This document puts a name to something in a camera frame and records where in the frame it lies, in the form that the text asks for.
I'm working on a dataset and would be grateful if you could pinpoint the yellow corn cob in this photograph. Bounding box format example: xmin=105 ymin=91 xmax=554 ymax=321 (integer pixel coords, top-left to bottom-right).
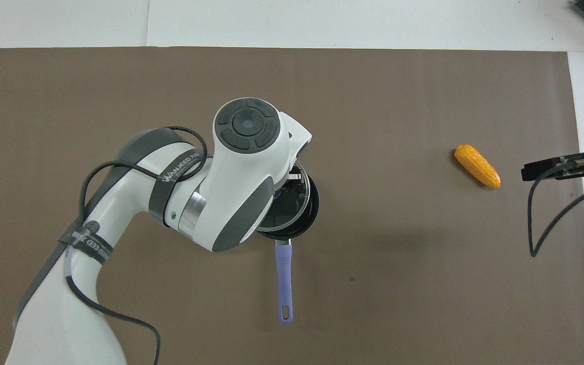
xmin=454 ymin=144 xmax=501 ymax=190

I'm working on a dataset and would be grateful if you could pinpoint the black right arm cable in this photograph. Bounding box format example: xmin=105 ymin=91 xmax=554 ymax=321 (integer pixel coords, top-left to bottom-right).
xmin=527 ymin=161 xmax=584 ymax=258

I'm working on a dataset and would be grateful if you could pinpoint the dark pot with purple handle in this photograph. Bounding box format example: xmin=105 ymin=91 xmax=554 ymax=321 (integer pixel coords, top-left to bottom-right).
xmin=258 ymin=172 xmax=321 ymax=325

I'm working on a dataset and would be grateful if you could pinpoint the brown table mat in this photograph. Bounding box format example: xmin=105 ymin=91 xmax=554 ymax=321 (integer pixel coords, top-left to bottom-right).
xmin=0 ymin=47 xmax=584 ymax=365

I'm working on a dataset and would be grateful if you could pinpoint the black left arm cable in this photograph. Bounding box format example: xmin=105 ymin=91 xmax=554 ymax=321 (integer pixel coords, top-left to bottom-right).
xmin=65 ymin=126 xmax=209 ymax=365

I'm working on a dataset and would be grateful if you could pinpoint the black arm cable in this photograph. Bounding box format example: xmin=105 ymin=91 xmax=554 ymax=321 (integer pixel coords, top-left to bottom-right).
xmin=65 ymin=126 xmax=209 ymax=365
xmin=527 ymin=161 xmax=584 ymax=258

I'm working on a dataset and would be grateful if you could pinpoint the glass lid with blue knob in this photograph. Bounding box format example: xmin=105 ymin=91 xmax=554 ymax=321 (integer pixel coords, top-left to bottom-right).
xmin=257 ymin=160 xmax=313 ymax=235

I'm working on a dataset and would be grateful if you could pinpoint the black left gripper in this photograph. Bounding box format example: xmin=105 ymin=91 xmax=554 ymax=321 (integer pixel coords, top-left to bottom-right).
xmin=273 ymin=171 xmax=307 ymax=203

